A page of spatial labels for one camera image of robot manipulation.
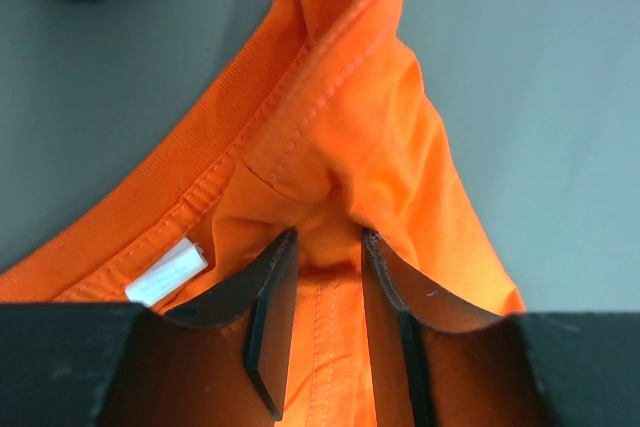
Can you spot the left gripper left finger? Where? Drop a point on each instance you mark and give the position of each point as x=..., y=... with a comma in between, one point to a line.
x=260, y=301

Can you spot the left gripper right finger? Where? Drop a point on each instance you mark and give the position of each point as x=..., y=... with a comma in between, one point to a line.
x=401, y=306

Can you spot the orange t shirt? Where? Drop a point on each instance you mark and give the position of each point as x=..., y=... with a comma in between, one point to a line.
x=321, y=124

